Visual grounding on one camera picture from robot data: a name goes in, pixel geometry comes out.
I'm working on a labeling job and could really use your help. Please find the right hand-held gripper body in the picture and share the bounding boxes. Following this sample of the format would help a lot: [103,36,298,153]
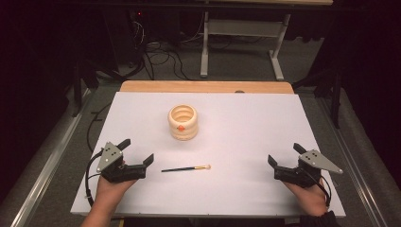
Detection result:
[273,149,344,189]

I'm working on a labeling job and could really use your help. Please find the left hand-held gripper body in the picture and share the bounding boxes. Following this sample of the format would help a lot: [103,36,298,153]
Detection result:
[96,142,148,183]

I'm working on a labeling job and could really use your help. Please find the black-handled makeup brush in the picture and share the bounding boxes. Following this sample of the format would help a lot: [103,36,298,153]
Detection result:
[161,164,212,173]

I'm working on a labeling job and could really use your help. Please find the person's left hand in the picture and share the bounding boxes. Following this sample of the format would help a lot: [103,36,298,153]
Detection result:
[94,175,138,213]

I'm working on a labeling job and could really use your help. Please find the person's right hand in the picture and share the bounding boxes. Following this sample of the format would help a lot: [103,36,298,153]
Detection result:
[282,178,329,218]

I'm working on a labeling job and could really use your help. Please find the cream ribbed brush holder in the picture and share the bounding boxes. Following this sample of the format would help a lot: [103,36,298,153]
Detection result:
[167,103,199,142]

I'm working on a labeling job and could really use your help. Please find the white board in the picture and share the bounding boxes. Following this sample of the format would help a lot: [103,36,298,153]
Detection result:
[70,92,346,218]

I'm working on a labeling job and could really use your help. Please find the black stand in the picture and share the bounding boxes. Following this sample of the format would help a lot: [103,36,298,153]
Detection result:
[292,67,344,130]
[69,60,99,118]

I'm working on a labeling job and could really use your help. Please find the wooden table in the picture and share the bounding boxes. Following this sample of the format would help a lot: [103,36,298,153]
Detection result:
[119,79,295,95]

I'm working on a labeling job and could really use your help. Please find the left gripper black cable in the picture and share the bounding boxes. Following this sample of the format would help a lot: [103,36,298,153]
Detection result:
[84,149,105,209]

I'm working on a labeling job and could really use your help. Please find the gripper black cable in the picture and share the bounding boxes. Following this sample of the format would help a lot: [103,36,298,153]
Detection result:
[306,171,333,208]
[84,149,105,209]

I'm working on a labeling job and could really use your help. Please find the black floor cable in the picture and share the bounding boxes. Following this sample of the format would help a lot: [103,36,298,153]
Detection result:
[86,102,113,154]

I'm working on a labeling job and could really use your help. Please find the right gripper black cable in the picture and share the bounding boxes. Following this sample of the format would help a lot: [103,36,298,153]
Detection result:
[306,171,333,208]

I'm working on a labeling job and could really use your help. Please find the aluminium floor rail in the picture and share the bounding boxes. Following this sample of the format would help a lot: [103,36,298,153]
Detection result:
[317,96,390,227]
[9,88,93,227]

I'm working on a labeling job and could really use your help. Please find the bundle of floor cables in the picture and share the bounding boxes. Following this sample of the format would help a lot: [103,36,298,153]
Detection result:
[126,18,192,81]

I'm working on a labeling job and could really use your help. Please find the white metal desk frame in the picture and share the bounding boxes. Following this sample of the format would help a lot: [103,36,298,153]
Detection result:
[200,10,291,81]

